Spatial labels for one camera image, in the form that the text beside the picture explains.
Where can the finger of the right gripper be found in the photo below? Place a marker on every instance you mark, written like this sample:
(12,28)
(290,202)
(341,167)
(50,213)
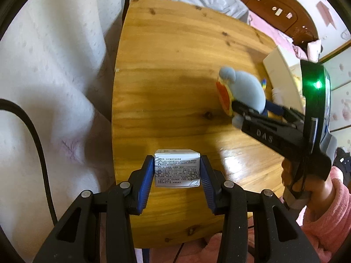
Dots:
(288,116)
(281,139)

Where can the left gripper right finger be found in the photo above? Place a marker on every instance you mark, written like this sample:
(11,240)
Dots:
(277,236)

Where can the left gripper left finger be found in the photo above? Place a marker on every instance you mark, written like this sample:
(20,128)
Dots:
(76,237)

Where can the blue rainbow plush toy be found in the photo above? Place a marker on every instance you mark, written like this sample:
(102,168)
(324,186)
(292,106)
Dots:
(233,85)

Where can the small white paper box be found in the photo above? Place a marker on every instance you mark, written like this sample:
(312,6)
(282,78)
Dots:
(177,168)

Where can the white pill bottle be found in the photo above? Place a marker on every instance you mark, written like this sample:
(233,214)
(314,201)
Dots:
(277,97)

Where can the white plastic storage bin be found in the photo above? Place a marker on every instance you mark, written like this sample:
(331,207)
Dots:
(284,72)

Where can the upright pink pillow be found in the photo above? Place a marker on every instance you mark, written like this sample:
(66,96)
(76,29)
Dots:
(314,50)

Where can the pink bed blanket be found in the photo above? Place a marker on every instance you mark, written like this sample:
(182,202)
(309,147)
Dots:
(280,39)

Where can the wooden bed headboard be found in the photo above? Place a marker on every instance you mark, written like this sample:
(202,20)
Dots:
(288,16)

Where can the white floral curtain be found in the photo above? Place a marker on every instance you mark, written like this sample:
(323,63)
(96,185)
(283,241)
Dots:
(57,64)

